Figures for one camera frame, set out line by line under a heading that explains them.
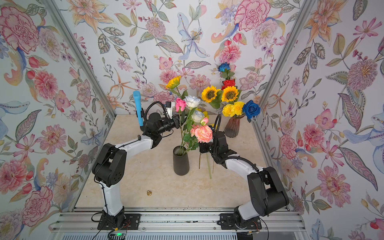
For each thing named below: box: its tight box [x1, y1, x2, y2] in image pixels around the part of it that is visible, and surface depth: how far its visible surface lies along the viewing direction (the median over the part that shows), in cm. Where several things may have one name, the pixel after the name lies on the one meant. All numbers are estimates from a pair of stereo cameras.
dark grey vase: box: [173, 145, 190, 176], surface depth 86 cm
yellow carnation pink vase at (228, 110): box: [222, 104, 236, 118], surface depth 81 cm
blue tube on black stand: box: [133, 90, 144, 127], surface depth 97 cm
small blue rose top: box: [218, 62, 231, 72], surface depth 90 cm
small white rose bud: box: [192, 110, 205, 123], surface depth 69 cm
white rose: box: [185, 95, 201, 108], surface depth 65 cm
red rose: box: [221, 79, 236, 91], surface depth 86 cm
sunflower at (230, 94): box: [221, 86, 242, 104], surface depth 75 cm
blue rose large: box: [242, 99, 261, 123], surface depth 65 cm
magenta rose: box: [175, 97, 187, 113], surface depth 64 cm
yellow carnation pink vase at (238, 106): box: [233, 101, 245, 116], surface depth 76 cm
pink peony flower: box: [195, 125, 213, 144], surface depth 59 cm
